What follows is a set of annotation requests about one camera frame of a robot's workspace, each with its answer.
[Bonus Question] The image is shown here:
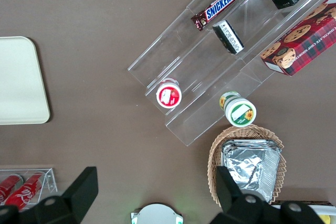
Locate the white rectangular snack container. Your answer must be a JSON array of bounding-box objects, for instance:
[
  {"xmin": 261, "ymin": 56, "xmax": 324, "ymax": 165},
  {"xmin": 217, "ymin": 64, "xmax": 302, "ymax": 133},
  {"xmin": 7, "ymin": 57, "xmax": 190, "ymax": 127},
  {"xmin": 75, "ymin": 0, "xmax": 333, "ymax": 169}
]
[{"xmin": 270, "ymin": 200, "xmax": 336, "ymax": 224}]

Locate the red lidded cup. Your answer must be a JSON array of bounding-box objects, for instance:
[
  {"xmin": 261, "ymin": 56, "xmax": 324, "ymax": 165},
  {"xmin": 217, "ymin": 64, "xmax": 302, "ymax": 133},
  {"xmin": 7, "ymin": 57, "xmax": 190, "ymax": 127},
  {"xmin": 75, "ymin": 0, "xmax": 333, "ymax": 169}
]
[{"xmin": 155, "ymin": 77, "xmax": 183, "ymax": 109}]

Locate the aluminium foil tray stack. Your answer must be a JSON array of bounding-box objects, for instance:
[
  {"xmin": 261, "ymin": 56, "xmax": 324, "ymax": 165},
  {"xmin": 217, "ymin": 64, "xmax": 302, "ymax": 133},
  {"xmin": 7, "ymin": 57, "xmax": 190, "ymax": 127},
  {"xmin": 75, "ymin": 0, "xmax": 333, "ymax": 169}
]
[{"xmin": 221, "ymin": 138, "xmax": 282, "ymax": 204}]

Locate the clear acrylic step stand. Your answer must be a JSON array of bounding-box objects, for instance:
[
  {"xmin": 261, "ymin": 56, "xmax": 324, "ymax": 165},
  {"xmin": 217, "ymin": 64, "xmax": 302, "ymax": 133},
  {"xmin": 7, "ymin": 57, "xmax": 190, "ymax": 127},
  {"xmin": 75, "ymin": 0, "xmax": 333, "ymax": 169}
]
[{"xmin": 127, "ymin": 0, "xmax": 336, "ymax": 147}]

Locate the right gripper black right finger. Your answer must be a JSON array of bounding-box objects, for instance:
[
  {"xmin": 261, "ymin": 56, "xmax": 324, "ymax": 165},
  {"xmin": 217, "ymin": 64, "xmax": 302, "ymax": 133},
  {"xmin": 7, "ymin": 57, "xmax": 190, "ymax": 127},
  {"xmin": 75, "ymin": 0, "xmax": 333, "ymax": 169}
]
[{"xmin": 212, "ymin": 166, "xmax": 280, "ymax": 224}]

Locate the clear acrylic bottle rack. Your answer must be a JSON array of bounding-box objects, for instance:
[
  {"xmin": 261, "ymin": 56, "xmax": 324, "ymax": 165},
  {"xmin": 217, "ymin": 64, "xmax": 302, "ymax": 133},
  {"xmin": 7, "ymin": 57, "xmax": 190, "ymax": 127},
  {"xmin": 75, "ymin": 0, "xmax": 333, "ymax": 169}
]
[{"xmin": 0, "ymin": 167, "xmax": 58, "ymax": 212}]

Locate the cream plastic tray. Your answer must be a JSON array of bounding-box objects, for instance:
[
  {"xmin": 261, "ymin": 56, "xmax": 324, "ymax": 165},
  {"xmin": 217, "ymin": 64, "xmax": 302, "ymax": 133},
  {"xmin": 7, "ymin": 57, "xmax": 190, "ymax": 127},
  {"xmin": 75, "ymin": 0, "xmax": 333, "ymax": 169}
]
[{"xmin": 0, "ymin": 36, "xmax": 51, "ymax": 125}]

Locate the light wicker basket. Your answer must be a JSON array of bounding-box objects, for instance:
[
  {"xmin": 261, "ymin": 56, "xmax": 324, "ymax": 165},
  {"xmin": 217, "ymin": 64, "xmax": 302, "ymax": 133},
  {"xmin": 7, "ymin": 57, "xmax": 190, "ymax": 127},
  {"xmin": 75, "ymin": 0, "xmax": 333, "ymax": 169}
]
[{"xmin": 207, "ymin": 125, "xmax": 288, "ymax": 207}]

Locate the red tartan cookie box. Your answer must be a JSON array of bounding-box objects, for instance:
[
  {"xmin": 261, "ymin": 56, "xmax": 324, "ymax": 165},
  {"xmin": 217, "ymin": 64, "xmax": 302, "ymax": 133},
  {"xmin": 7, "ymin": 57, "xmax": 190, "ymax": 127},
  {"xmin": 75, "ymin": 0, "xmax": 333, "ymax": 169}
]
[{"xmin": 260, "ymin": 0, "xmax": 336, "ymax": 77}]

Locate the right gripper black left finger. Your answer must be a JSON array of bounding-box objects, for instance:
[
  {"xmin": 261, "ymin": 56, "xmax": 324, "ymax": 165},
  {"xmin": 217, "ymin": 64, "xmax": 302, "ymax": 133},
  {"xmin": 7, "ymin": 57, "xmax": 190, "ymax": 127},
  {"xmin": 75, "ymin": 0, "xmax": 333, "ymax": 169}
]
[{"xmin": 18, "ymin": 166, "xmax": 99, "ymax": 224}]

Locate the green lidded cup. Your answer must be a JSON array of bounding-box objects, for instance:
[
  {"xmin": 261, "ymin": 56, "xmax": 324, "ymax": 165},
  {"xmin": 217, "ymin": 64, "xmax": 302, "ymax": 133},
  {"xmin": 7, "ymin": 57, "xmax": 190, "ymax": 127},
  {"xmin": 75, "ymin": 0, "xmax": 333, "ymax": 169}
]
[{"xmin": 219, "ymin": 90, "xmax": 258, "ymax": 128}]

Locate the Snickers chocolate bar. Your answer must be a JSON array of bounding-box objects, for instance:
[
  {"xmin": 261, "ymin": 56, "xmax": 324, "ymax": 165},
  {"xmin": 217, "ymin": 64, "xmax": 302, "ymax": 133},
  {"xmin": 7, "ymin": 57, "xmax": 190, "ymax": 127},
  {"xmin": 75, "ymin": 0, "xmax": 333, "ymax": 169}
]
[{"xmin": 190, "ymin": 0, "xmax": 246, "ymax": 31}]

